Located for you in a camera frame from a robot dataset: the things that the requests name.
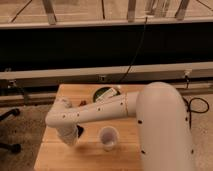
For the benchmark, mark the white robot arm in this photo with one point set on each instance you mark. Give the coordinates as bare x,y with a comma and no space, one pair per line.
161,117

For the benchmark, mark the green round plate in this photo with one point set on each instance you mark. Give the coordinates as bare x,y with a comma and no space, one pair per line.
95,94

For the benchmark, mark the black rectangular eraser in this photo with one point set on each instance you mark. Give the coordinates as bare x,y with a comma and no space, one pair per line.
80,130

